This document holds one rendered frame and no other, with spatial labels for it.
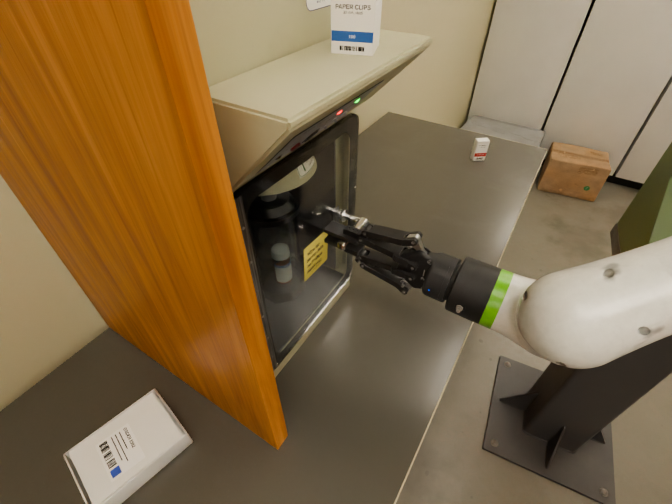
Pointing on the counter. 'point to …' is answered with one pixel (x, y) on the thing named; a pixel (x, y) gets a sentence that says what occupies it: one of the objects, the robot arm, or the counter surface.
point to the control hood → (299, 96)
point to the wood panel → (137, 187)
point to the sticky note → (315, 255)
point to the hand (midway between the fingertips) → (344, 237)
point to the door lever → (353, 226)
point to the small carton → (355, 26)
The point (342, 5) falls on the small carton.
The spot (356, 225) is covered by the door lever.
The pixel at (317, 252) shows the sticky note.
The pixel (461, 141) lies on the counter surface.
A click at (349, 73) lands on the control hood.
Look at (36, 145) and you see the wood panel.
